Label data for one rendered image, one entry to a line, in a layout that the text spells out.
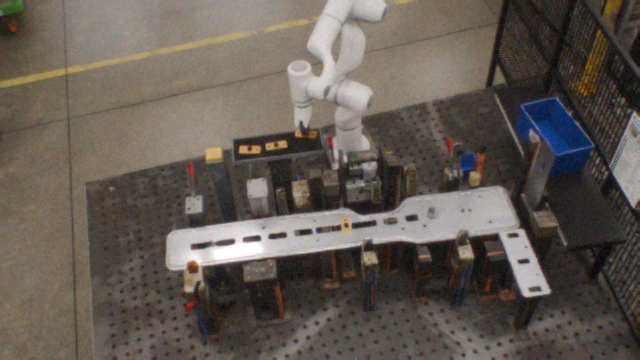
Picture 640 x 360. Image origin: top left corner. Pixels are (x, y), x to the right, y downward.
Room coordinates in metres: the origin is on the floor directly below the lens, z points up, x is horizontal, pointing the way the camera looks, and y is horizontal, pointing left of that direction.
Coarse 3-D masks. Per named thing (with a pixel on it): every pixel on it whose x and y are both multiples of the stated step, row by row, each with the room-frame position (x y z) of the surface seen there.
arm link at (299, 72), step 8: (296, 64) 1.81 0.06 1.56; (304, 64) 1.80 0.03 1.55; (288, 72) 1.78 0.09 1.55; (296, 72) 1.76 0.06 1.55; (304, 72) 1.76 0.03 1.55; (296, 80) 1.75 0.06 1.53; (304, 80) 1.75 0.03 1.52; (296, 88) 1.76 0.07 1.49; (304, 88) 1.74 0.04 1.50; (296, 96) 1.76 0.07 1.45; (304, 96) 1.75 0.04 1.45
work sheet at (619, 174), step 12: (636, 120) 1.52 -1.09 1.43; (624, 132) 1.55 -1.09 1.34; (636, 132) 1.50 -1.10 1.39; (636, 144) 1.47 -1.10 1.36; (612, 156) 1.56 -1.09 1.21; (624, 156) 1.50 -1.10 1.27; (636, 156) 1.45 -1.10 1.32; (612, 168) 1.53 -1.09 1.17; (624, 168) 1.47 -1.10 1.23; (636, 168) 1.42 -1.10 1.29; (624, 180) 1.45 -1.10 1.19; (636, 180) 1.40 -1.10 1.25; (624, 192) 1.42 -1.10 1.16; (636, 192) 1.37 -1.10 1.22; (636, 204) 1.34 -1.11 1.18
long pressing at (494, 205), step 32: (448, 192) 1.61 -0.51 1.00; (480, 192) 1.60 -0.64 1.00; (224, 224) 1.53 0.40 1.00; (256, 224) 1.52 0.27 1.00; (288, 224) 1.51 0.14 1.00; (320, 224) 1.50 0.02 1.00; (384, 224) 1.47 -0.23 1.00; (416, 224) 1.46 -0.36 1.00; (448, 224) 1.45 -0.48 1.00; (480, 224) 1.44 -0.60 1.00; (512, 224) 1.43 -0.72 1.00; (192, 256) 1.39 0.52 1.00; (224, 256) 1.38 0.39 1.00; (256, 256) 1.37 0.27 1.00
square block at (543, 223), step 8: (536, 216) 1.41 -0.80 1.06; (544, 216) 1.41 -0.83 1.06; (552, 216) 1.41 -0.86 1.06; (536, 224) 1.38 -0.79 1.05; (544, 224) 1.37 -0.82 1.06; (552, 224) 1.37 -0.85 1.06; (528, 232) 1.42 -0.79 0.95; (536, 232) 1.37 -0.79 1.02; (544, 232) 1.36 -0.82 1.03; (552, 232) 1.36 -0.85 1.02; (536, 240) 1.36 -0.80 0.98; (544, 240) 1.36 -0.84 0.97; (536, 248) 1.36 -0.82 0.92; (544, 248) 1.37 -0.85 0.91; (536, 256) 1.36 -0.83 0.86; (544, 256) 1.37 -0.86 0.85
